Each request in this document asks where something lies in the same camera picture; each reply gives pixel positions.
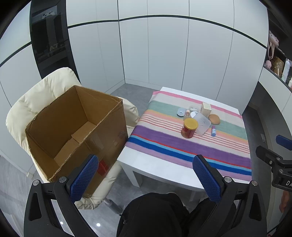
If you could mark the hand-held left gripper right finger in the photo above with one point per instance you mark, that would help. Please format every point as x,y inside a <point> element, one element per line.
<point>207,180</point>

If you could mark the person's right hand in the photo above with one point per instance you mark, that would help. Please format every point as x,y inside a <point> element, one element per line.
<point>284,201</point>

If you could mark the small clear glass item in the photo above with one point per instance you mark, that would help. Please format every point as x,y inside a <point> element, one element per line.
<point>193,108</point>

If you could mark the striped colourful cloth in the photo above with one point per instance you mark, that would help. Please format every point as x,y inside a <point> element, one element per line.
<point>159,136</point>

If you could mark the wall socket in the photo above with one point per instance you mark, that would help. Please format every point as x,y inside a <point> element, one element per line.
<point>263,138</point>

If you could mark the brown round bun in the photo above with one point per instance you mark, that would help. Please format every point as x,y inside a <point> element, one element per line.
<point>214,119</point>

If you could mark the brown cardboard box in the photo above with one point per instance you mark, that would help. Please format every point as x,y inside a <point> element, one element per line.
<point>68,109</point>

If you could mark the white table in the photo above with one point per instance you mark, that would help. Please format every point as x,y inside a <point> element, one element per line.
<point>141,159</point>

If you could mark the dark wall shelf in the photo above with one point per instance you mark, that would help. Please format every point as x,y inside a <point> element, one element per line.
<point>275,24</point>

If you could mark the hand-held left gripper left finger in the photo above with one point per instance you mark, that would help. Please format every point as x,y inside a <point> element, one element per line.
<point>84,180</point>

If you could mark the tall white bottle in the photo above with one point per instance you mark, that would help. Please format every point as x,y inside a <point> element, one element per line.
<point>285,70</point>

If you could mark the grey-blue round tin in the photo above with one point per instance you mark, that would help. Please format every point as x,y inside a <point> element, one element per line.
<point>181,112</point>

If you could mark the person's black pants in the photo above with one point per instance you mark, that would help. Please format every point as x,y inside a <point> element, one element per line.
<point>155,216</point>

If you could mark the brown patterned box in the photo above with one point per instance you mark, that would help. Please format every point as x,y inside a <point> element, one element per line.
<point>277,65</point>

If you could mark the beige wooden cube box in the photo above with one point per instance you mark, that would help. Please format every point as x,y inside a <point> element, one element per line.
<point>206,109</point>

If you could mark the small blue tube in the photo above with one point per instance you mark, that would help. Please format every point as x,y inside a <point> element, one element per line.
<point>213,131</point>

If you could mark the small pink plush toy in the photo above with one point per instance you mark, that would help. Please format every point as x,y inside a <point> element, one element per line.
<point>268,64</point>

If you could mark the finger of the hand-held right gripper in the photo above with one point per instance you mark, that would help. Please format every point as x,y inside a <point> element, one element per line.
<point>284,140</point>
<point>267,155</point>

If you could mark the small clear bottle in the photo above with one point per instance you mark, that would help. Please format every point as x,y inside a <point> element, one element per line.
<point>187,114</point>

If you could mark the red jar with yellow lid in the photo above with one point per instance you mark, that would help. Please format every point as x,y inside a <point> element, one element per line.
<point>188,131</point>

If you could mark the white round tin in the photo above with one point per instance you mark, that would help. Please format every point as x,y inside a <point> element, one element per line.
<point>193,114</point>

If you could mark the cream padded chair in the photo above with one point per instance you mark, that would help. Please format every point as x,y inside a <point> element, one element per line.
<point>45,91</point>

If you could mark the black glass wall panel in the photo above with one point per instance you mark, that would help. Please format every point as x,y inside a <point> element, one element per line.
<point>50,45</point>

